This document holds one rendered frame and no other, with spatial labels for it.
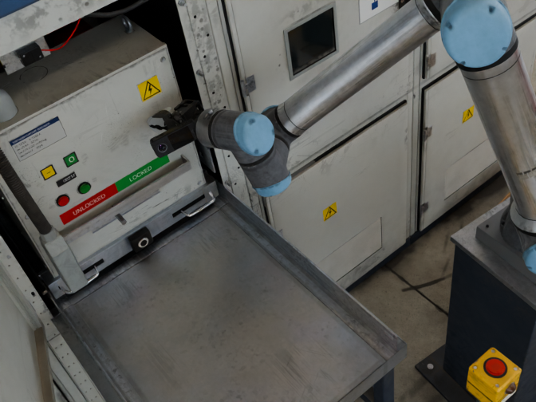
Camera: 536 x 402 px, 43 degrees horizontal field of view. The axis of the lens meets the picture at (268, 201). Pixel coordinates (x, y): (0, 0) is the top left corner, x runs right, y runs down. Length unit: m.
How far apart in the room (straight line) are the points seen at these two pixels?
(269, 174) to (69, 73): 0.53
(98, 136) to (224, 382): 0.66
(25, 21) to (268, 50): 0.63
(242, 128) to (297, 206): 0.78
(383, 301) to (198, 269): 1.09
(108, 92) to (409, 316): 1.56
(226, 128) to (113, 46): 0.40
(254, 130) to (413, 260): 1.56
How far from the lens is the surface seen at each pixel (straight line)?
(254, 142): 1.44
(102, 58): 1.69
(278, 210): 2.12
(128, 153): 1.75
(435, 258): 2.89
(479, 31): 1.25
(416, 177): 2.66
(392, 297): 2.76
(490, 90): 1.33
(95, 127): 1.66
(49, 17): 1.46
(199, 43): 1.66
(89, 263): 1.87
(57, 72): 1.70
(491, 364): 1.57
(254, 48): 1.74
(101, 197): 1.78
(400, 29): 1.43
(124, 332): 1.79
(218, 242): 1.89
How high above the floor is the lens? 2.25
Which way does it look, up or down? 46 degrees down
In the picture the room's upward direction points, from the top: 11 degrees counter-clockwise
